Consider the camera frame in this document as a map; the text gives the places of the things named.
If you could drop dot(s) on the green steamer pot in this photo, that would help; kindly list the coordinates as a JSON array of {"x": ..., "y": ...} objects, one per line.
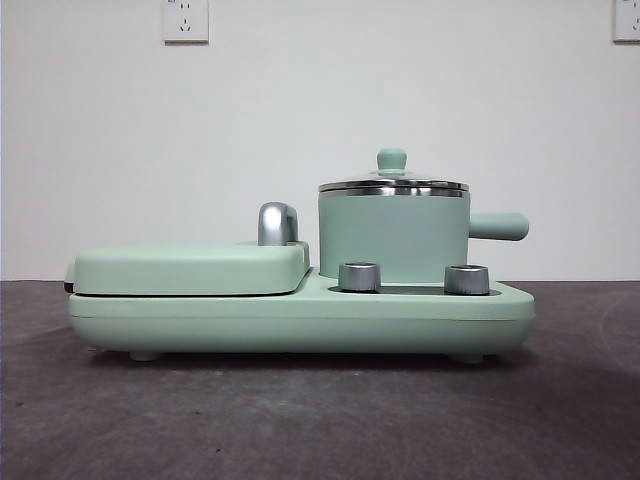
[{"x": 395, "y": 230}]

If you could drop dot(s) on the glass lid with green knob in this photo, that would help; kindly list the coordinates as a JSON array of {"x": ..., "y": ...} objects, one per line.
[{"x": 394, "y": 160}]

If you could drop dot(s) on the silver control knob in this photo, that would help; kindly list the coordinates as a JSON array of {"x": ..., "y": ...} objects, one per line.
[
  {"x": 359, "y": 277},
  {"x": 466, "y": 279}
]

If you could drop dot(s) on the green griddle cover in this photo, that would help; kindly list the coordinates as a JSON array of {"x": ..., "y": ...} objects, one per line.
[{"x": 190, "y": 267}]

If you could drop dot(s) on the white wall socket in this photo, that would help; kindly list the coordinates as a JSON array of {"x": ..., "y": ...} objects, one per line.
[
  {"x": 627, "y": 20},
  {"x": 185, "y": 22}
]

